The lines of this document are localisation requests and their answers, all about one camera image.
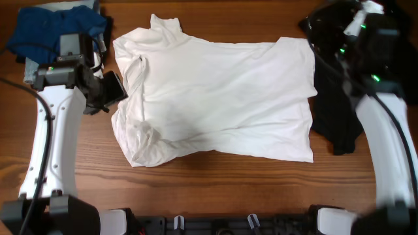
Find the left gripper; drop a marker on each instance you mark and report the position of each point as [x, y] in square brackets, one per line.
[119, 92]

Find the white t-shirt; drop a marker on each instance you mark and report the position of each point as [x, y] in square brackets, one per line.
[187, 95]

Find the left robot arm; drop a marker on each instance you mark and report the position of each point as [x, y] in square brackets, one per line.
[70, 87]

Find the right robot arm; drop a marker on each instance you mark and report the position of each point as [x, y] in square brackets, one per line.
[383, 117]

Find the light grey folded jeans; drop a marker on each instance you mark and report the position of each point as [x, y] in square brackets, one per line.
[31, 66]

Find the blue folded shirt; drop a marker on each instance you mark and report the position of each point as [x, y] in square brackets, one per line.
[36, 35]

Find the black t-shirt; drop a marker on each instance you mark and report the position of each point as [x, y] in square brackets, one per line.
[333, 111]

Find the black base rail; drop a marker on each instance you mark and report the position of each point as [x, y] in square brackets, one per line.
[276, 225]

